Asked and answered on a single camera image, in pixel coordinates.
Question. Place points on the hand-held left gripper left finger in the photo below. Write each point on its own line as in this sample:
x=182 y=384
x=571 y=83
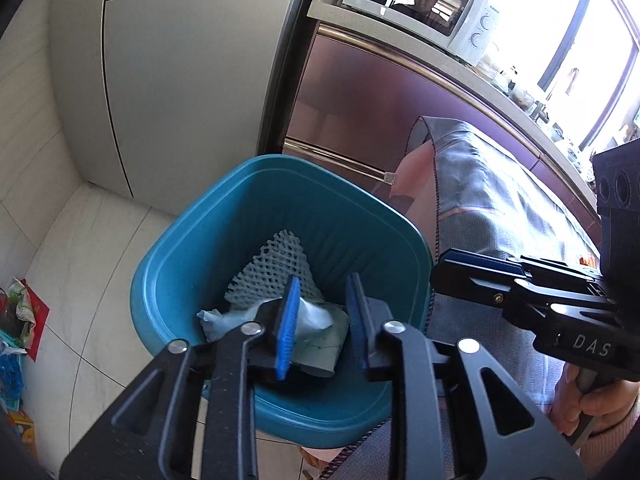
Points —
x=287 y=330

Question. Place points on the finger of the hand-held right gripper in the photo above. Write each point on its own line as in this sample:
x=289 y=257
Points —
x=480 y=261
x=470 y=282

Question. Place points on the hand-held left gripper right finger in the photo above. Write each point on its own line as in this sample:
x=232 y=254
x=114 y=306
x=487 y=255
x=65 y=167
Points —
x=356 y=325

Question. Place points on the white tissue paper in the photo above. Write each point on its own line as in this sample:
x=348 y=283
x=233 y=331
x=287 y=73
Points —
x=240 y=317

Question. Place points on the white foam net sleeve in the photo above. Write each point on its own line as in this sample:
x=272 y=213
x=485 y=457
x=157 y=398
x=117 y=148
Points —
x=280 y=265

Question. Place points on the teal trash bin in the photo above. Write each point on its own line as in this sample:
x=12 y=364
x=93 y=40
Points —
x=210 y=240

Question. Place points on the person's right forearm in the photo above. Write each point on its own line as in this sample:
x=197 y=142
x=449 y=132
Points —
x=620 y=435

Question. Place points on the person's right hand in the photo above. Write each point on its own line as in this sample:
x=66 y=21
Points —
x=564 y=405

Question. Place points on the plaid tablecloth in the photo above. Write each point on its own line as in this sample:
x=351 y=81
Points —
x=480 y=200

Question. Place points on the purple kitchen counter cabinet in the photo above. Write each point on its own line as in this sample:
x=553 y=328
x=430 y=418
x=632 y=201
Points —
x=350 y=100

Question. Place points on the white microwave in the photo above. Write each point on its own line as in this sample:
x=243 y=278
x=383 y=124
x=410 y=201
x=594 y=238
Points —
x=475 y=25

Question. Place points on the kitchen window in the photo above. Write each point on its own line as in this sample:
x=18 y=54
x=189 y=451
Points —
x=550 y=10

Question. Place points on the red paper sheet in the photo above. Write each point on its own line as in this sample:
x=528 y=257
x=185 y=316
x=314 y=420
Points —
x=39 y=322

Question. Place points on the printed plastic bag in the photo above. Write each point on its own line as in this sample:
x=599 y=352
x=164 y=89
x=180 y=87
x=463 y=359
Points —
x=15 y=310

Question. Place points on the blue plastic bag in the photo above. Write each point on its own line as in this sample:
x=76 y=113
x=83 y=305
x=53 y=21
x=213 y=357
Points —
x=10 y=377

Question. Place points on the grey refrigerator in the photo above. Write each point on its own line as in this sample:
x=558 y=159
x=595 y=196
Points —
x=175 y=60

